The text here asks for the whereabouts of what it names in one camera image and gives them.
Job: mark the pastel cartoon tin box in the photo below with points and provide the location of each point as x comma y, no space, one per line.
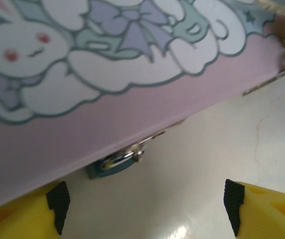
132,112

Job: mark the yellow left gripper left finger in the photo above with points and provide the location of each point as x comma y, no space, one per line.
20,219

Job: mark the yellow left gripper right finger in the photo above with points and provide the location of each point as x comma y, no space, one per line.
269,216

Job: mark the small teal padlock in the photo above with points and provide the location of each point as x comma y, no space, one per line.
115,169

